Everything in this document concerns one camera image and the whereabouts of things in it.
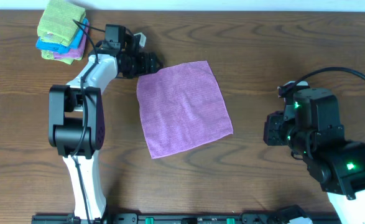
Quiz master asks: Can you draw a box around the purple microfiber cloth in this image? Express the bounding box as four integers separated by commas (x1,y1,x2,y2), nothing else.
137,61,234,159

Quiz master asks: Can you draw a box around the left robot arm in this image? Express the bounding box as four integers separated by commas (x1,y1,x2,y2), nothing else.
49,24,163,223

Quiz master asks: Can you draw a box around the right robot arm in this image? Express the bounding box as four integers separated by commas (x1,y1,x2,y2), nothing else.
264,86,365,223

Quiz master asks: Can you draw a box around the purple folded cloth in stack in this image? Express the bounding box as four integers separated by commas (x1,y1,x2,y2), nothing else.
53,28,86,59

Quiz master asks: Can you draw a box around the green folded cloth on top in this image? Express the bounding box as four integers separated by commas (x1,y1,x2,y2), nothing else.
37,0,86,46

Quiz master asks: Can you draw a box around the green folded cloth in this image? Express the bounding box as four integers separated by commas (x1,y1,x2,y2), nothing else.
41,50,83,65
37,0,86,46

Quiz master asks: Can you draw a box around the green folded cloth at bottom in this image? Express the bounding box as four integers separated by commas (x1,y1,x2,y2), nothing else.
41,50,83,65

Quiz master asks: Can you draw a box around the blue folded cloth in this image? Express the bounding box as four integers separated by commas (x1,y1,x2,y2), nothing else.
36,19,83,54

